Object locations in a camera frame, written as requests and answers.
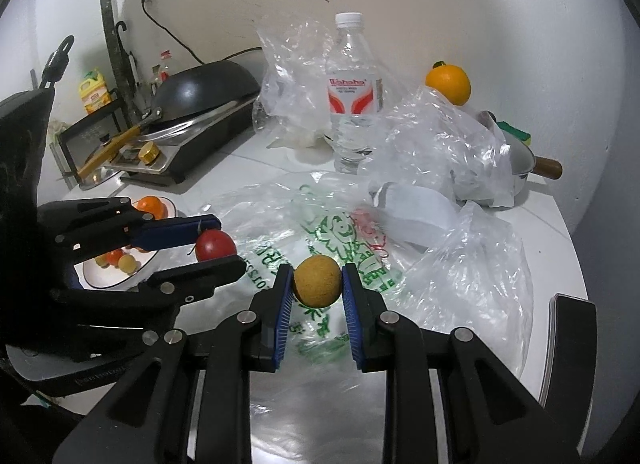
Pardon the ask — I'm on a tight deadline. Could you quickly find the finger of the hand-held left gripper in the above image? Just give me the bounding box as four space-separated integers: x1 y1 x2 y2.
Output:
37 197 224 263
50 254 249 312

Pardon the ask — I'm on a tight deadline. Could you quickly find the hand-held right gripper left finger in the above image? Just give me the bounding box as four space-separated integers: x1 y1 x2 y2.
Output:
50 263 295 464

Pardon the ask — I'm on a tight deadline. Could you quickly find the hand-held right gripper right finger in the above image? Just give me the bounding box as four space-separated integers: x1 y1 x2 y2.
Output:
340 262 584 464

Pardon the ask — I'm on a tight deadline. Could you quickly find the tangerine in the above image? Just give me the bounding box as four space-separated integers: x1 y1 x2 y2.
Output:
136 196 172 220

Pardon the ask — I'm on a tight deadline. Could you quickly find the white plate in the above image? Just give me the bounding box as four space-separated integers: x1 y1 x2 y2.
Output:
82 196 177 290

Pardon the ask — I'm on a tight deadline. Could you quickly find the green printed plastic bag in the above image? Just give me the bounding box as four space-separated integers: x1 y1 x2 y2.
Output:
197 171 418 464

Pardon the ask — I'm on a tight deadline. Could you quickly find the steel pot lid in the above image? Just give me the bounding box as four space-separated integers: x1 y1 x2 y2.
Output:
80 133 126 191

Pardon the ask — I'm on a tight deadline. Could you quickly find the stainless steel gas stove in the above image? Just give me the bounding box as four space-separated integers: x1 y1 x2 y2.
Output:
80 94 261 190

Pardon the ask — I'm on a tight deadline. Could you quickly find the yellow detergent bottle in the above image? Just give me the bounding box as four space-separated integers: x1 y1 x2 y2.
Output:
77 68 112 116

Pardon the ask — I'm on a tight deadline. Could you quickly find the clear plastic bag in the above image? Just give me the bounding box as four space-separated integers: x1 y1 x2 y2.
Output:
252 13 337 150
400 200 534 376
359 86 517 211

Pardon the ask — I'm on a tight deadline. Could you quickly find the black wok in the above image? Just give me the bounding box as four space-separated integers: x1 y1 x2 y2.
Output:
77 59 262 180

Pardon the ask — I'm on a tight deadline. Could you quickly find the black umbrella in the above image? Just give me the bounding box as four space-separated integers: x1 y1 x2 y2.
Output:
113 21 144 116

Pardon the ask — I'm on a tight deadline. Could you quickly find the grey vertical pipe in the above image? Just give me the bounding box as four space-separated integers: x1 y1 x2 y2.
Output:
99 0 139 121

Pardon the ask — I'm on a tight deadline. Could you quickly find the black slab with silver rim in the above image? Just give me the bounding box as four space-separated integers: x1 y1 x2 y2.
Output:
537 293 599 411

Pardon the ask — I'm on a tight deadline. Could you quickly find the clear water bottle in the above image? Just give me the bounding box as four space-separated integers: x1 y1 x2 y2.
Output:
324 12 385 175

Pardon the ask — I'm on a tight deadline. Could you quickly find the yellow green sponge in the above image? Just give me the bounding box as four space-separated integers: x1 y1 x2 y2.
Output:
494 119 534 145

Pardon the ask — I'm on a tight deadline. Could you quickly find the large orange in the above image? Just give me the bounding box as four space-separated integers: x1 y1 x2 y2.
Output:
424 61 472 106

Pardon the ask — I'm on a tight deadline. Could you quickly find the grey refrigerator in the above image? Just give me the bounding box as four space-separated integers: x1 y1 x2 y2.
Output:
565 134 640 445

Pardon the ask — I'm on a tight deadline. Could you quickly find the white pot with wooden handle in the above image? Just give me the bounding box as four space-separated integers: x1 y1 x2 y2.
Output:
479 111 564 208

